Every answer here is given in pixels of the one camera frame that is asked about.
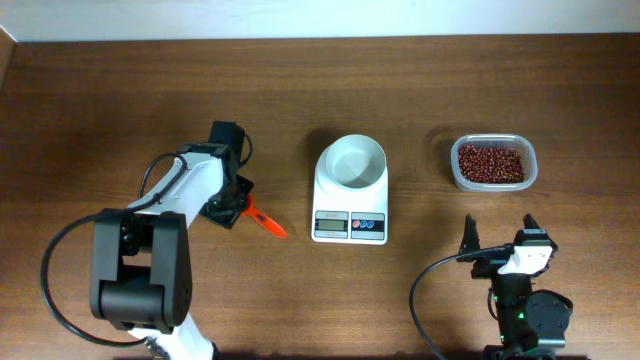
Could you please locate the red beans in container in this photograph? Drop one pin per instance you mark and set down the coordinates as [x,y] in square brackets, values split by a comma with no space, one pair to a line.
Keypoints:
[490,164]

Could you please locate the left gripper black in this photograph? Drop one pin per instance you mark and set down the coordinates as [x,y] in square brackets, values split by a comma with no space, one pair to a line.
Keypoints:
[228,220]

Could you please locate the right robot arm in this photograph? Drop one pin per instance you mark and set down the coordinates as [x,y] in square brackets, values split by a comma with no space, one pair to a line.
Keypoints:
[531,323]

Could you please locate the white round bowl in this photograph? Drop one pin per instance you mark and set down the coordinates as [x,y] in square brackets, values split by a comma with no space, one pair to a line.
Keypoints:
[356,162]

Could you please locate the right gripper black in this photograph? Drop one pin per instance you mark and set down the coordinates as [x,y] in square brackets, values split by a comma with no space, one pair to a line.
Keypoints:
[490,267]

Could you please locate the clear plastic container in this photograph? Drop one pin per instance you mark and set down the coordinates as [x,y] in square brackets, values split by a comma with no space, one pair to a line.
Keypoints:
[520,144]

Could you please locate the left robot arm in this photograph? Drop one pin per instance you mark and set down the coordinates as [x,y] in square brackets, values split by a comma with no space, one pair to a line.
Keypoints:
[141,276]

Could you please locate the orange measuring scoop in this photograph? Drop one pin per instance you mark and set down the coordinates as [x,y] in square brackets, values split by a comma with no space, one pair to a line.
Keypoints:
[265,221]

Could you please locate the white digital kitchen scale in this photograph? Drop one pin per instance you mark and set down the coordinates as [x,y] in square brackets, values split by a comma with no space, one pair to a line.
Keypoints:
[348,215]

